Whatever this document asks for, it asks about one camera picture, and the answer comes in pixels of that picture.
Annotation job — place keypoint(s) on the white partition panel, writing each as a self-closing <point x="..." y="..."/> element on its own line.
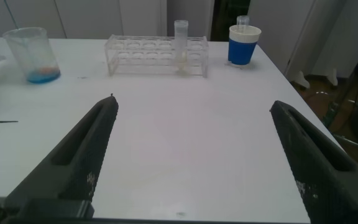
<point x="33" y="14"/>
<point x="89" y="15"/>
<point x="278" y="31"/>
<point x="141" y="15"/>
<point x="343" y="31"/>
<point x="191" y="12"/>

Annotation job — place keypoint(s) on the test tube with yellow pigment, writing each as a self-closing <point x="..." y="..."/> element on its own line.
<point x="181" y="40"/>

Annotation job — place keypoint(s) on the clear glass beaker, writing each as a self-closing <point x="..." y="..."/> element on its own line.
<point x="33" y="56"/>

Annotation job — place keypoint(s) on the blue and white paper cup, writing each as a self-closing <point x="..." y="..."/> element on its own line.
<point x="241" y="51"/>

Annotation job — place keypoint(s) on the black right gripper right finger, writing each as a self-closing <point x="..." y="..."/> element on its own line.
<point x="322" y="186"/>

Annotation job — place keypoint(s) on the clear acrylic test tube rack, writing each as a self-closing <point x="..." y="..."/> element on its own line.
<point x="154" y="59"/>

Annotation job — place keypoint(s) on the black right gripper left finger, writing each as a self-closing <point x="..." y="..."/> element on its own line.
<point x="73" y="174"/>

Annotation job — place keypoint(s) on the white partition foot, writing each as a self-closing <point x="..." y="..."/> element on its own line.
<point x="300" y="80"/>
<point x="332" y="77"/>

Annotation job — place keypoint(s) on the test tube with red pigment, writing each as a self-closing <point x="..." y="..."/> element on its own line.
<point x="242" y="21"/>

